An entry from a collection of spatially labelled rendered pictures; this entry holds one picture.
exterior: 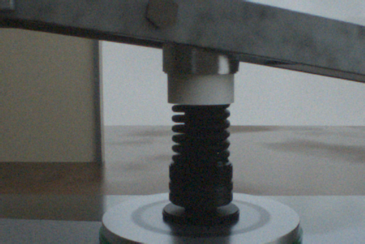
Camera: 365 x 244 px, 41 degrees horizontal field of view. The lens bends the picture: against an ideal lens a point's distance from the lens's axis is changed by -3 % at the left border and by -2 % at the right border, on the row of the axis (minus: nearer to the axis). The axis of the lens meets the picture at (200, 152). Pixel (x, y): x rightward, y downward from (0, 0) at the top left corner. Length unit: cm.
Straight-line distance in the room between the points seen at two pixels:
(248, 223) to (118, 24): 23
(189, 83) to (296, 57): 11
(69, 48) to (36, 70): 44
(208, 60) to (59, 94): 508
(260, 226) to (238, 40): 18
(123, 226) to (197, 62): 18
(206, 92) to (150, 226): 14
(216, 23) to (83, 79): 503
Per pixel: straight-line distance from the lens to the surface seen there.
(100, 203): 72
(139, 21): 45
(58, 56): 554
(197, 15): 46
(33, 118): 565
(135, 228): 51
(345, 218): 66
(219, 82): 50
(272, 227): 51
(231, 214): 52
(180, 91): 50
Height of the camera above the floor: 99
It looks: 9 degrees down
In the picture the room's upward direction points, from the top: straight up
